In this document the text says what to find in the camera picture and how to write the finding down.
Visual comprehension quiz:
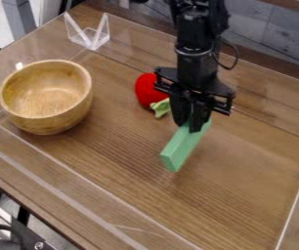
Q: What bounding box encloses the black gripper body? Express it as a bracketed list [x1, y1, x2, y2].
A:
[153, 47, 236, 115]

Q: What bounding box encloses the grey post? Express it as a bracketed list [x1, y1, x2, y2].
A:
[1, 0, 36, 40]

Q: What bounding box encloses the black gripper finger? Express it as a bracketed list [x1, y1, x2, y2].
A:
[169, 93, 191, 126]
[189, 99, 212, 133]

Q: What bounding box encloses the black table leg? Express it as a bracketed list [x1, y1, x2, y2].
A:
[17, 206, 29, 226]

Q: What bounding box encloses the clear acrylic corner bracket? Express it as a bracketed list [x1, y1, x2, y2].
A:
[64, 12, 110, 51]

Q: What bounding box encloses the red plush strawberry toy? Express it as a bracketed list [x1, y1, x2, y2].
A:
[134, 72, 171, 118]

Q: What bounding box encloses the green rectangular stick block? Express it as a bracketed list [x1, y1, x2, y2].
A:
[160, 121, 211, 172]

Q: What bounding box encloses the brown wooden bowl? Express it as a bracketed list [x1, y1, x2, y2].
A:
[0, 60, 93, 135]

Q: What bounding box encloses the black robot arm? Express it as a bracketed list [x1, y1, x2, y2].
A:
[153, 0, 236, 133]

